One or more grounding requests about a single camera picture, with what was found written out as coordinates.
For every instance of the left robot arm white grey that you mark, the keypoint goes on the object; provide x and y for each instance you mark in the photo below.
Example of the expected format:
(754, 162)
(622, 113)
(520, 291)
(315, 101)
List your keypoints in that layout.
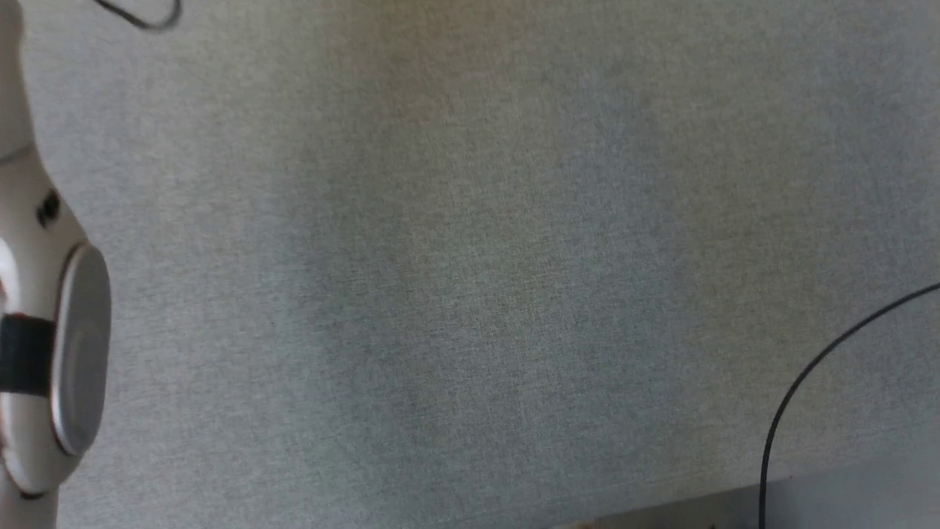
(37, 257)

